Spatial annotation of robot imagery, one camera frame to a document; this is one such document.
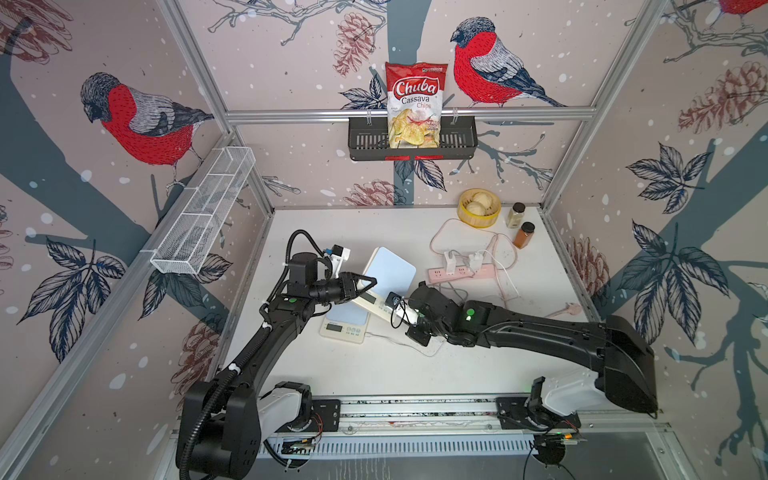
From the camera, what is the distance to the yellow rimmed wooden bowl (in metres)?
1.15

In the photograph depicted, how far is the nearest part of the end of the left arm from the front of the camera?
2.29 ft

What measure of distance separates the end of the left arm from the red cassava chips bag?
1.50 ft

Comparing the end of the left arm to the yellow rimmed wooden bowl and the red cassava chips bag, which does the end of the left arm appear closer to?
the red cassava chips bag

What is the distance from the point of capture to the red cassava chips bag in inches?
33.7

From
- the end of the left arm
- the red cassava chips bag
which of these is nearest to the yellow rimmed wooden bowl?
the red cassava chips bag

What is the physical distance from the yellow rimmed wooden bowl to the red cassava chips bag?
1.29 ft

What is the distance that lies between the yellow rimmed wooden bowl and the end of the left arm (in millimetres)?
592
